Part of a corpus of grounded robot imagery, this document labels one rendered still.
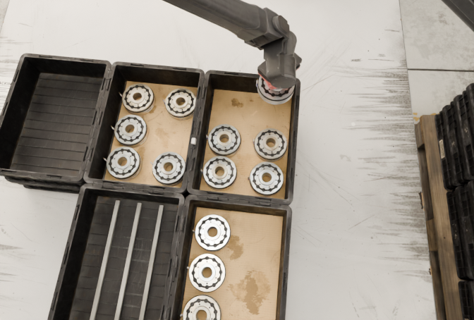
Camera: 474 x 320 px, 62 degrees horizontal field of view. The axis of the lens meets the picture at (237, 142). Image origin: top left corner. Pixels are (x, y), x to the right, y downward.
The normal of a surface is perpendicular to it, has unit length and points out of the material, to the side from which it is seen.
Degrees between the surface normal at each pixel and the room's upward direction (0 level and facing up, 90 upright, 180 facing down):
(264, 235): 0
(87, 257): 0
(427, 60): 0
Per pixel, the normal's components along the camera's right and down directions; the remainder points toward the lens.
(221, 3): 0.77, -0.13
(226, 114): -0.02, -0.33
